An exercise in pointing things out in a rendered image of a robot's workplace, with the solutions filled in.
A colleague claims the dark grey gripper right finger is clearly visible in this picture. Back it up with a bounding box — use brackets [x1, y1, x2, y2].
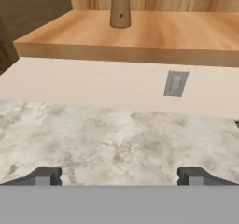
[176, 166, 239, 187]

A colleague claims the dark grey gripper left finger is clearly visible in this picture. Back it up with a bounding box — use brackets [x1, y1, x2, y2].
[0, 166, 63, 187]

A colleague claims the light wooden cabinet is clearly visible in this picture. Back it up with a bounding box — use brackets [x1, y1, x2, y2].
[12, 0, 239, 68]

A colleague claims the brown wooden pepper shaker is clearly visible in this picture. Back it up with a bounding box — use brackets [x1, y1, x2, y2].
[109, 0, 132, 29]

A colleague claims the grey wall socket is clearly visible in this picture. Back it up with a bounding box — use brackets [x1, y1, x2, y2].
[162, 69, 190, 98]

